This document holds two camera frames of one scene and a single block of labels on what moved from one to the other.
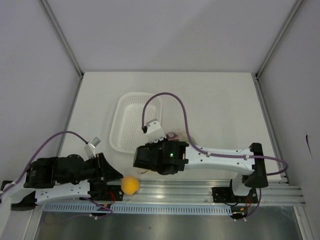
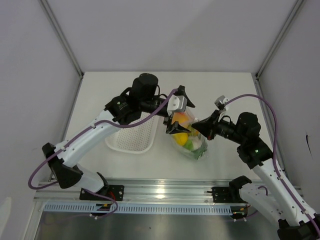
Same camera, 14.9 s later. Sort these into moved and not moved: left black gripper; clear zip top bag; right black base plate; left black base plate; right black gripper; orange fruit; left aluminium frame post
Moved: right black gripper; clear zip top bag; orange fruit; left black gripper
Not moved: right black base plate; left black base plate; left aluminium frame post
